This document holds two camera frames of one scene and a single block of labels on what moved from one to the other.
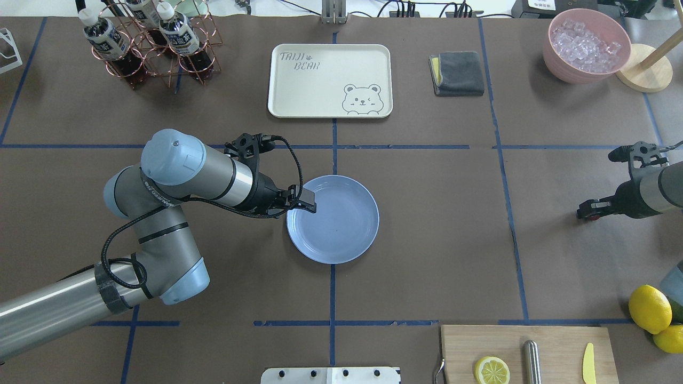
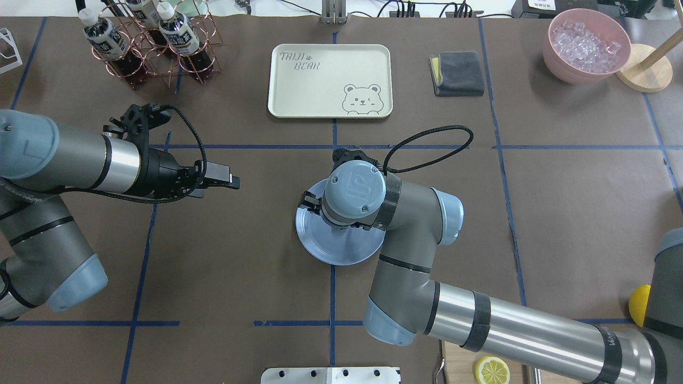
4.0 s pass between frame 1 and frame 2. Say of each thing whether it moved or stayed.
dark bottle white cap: stayed
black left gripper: moved
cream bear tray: stayed
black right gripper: moved
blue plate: stayed
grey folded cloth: stayed
